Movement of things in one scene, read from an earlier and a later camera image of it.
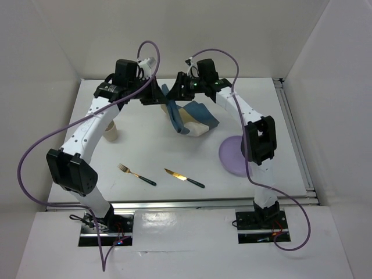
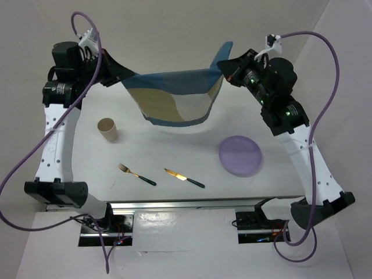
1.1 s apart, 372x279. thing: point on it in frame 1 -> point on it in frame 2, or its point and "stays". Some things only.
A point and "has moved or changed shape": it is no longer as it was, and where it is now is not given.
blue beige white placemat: (192, 118) has moved or changed shape
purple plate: (231, 157) stays
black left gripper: (156, 96) -> (114, 71)
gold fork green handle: (129, 171) stays
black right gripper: (177, 92) -> (236, 66)
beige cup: (111, 132) stays
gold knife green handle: (185, 178) stays
